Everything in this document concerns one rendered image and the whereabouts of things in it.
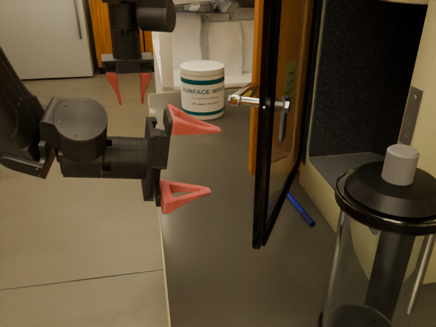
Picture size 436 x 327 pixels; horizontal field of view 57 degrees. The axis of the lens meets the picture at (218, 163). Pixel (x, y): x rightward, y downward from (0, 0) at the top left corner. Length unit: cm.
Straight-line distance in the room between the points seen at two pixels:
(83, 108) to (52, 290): 166
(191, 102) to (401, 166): 86
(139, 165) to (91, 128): 10
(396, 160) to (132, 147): 32
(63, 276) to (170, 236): 147
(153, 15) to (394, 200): 56
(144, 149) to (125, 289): 150
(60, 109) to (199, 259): 32
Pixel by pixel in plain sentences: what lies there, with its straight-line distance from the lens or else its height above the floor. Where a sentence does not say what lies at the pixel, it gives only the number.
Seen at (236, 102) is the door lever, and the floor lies 120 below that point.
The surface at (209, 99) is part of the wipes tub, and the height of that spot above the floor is 100.
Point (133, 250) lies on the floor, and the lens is 219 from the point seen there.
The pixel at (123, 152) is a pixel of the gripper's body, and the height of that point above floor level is 114.
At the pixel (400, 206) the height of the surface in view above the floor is 117.
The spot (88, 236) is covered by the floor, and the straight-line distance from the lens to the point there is 235.
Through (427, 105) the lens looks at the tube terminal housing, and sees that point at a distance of 51.
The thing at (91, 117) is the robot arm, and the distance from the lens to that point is 47.
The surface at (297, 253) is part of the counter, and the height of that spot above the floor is 94.
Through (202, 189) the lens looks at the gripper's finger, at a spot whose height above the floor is 106.
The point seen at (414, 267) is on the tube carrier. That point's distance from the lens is 43.
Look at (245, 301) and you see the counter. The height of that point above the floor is 94.
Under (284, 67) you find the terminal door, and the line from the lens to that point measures 55.
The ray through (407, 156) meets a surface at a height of 121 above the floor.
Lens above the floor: 137
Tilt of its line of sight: 27 degrees down
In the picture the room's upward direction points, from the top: straight up
